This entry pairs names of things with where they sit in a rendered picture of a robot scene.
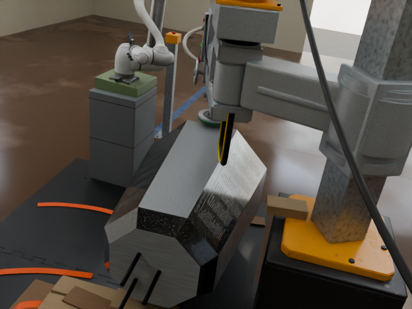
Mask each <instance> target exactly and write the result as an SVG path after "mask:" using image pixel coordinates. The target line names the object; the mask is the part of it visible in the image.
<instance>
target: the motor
mask: <svg viewBox="0 0 412 309"><path fill-rule="evenodd" d="M215 3H216V4H224V5H230V6H241V7H252V8H258V9H269V10H280V11H283V7H282V6H281V4H279V3H277V2H276V1H275V0H215Z"/></svg>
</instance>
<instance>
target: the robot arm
mask: <svg viewBox="0 0 412 309"><path fill-rule="evenodd" d="M134 5H135V9H136V11H137V13H138V15H139V17H140V18H141V20H142V21H143V22H144V24H145V25H146V27H147V28H148V37H147V43H146V44H145V45H144V46H143V47H140V46H138V45H135V44H134V38H133V36H132V34H131V32H128V33H127V34H125V36H126V37H128V39H129V43H123V44H121V45H120V46H119V47H118V50H117V51H116V55H115V73H114V75H112V76H110V77H109V79H111V80H115V81H116V82H123V83H127V84H131V83H132V82H133V81H135V80H137V79H139V77H138V76H135V71H144V72H158V71H162V70H164V69H165V68H166V66H169V65H171V64H173V62H174V59H175V57H174V54H173V53H172V52H170V51H168V49H167V47H166V46H165V45H164V39H163V37H162V35H161V33H162V24H163V19H164V12H165V8H166V0H152V2H151V12H150V16H149V14H148V13H147V11H146V9H145V6H144V0H134Z"/></svg>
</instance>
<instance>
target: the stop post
mask: <svg viewBox="0 0 412 309"><path fill-rule="evenodd" d="M166 42H167V43H168V47H167V49H168V51H169V52H172V53H173V54H174V57H175V59H174V62H173V64H171V65H169V66H166V82H165V92H164V110H163V119H162V130H160V131H159V132H158V133H157V134H156V136H155V138H156V139H160V138H162V137H164V136H165V135H166V134H168V133H169V132H170V131H171V130H172V114H173V106H174V91H175V76H176V67H177V52H178V44H179V43H180V42H181V34H179V33H176V34H173V33H172V32H168V33H167V34H166Z"/></svg>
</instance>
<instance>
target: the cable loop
mask: <svg viewBox="0 0 412 309"><path fill-rule="evenodd" d="M234 117H235V114H234V113H227V120H226V121H221V126H220V131H219V141H218V159H219V162H220V164H221V165H222V166H225V165H226V164H227V160H228V156H229V149H230V145H231V137H232V130H233V125H234Z"/></svg>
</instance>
